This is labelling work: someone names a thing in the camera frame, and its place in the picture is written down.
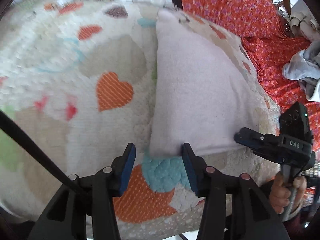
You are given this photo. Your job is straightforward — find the grey crumpled clothes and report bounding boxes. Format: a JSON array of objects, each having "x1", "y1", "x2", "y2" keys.
[{"x1": 282, "y1": 41, "x2": 320, "y2": 102}]

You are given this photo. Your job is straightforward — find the beige crumpled cloth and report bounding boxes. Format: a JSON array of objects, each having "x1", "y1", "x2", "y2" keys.
[{"x1": 290, "y1": 11, "x2": 319, "y2": 42}]

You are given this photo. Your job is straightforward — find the heart patterned quilt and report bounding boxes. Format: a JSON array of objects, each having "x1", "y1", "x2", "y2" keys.
[{"x1": 1, "y1": 0, "x2": 279, "y2": 239}]

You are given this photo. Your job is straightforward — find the right hand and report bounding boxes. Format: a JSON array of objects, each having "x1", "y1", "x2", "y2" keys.
[{"x1": 269, "y1": 172, "x2": 307, "y2": 215}]

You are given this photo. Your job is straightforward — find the red floral bedsheet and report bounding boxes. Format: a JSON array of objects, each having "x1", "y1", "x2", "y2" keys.
[{"x1": 241, "y1": 37, "x2": 319, "y2": 153}]

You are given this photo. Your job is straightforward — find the red floral pillow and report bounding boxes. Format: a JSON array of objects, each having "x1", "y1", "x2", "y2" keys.
[{"x1": 182, "y1": 0, "x2": 285, "y2": 38}]

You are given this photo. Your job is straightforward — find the pale pink floral sweater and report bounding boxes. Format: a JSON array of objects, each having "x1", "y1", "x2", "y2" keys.
[{"x1": 149, "y1": 9, "x2": 259, "y2": 157}]

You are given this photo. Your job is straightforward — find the black cable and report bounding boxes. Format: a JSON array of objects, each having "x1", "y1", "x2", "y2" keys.
[{"x1": 0, "y1": 109, "x2": 81, "y2": 193}]

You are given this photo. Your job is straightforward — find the black camera box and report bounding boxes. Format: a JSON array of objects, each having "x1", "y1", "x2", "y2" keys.
[{"x1": 279, "y1": 101, "x2": 310, "y2": 140}]

